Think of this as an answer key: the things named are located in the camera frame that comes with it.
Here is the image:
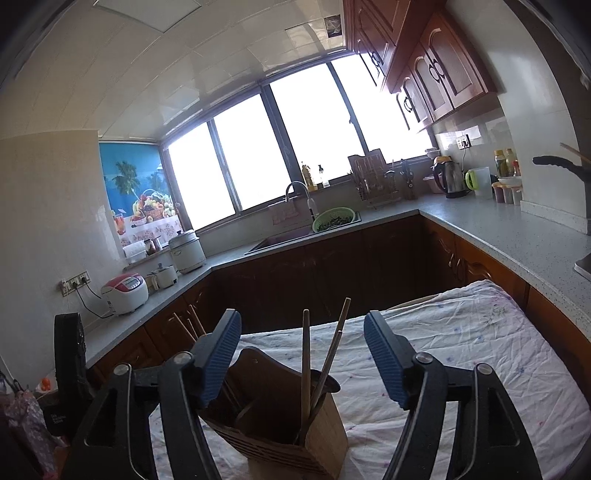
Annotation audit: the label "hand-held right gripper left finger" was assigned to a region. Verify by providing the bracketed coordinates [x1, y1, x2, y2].
[62, 308, 243, 480]

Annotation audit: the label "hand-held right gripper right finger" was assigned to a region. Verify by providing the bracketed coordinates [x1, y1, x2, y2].
[363, 310, 543, 480]

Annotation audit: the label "metal spoon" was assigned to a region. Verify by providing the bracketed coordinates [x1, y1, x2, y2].
[308, 368, 341, 394]

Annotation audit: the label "bamboo utensil holder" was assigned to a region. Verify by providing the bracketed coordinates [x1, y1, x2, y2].
[198, 347, 350, 480]

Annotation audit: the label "white floral tablecloth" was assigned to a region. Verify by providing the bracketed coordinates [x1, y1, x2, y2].
[148, 279, 579, 480]

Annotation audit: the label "white red rice cooker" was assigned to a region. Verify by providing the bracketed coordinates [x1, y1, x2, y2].
[100, 272, 150, 317]

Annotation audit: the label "floral patterned cloth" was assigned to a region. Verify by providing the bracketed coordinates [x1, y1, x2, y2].
[0, 373, 62, 480]

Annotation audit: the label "large white cooking pot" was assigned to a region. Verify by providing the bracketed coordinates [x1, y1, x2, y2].
[168, 229, 207, 275]

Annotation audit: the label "paper towel roll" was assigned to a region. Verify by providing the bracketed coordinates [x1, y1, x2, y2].
[123, 242, 149, 265]

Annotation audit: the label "kitchen sink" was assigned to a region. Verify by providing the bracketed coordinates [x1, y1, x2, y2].
[244, 228, 315, 257]

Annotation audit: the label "green colander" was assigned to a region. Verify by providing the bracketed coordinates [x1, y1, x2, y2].
[311, 208, 356, 233]

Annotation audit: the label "metal kitchen faucet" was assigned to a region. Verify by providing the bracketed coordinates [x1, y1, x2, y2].
[284, 181, 317, 222]

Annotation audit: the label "metal dish rack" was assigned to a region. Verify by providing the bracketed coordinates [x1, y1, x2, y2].
[346, 148, 399, 209]

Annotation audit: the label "steel electric kettle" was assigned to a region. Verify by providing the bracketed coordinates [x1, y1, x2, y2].
[431, 156, 467, 199]

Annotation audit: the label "spice jar set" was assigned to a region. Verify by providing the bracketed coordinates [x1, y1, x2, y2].
[491, 182, 523, 206]

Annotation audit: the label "kitchen window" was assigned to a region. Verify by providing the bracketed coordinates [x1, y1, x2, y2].
[159, 50, 433, 232]

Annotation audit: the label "black power cable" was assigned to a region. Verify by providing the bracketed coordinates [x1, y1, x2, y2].
[68, 285, 115, 320]

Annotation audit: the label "wall socket strip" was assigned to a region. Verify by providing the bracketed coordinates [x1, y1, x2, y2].
[58, 272, 91, 296]

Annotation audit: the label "tropical fruit wall poster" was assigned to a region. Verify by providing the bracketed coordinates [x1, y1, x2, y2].
[99, 141, 184, 248]

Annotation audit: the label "white pitcher green handle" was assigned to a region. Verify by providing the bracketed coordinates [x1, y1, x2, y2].
[464, 166, 494, 200]

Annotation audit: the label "black pan handle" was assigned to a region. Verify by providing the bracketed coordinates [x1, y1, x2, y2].
[532, 155, 591, 186]

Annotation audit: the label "brown wall cabinets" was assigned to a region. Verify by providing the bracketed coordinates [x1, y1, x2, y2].
[342, 0, 498, 136]

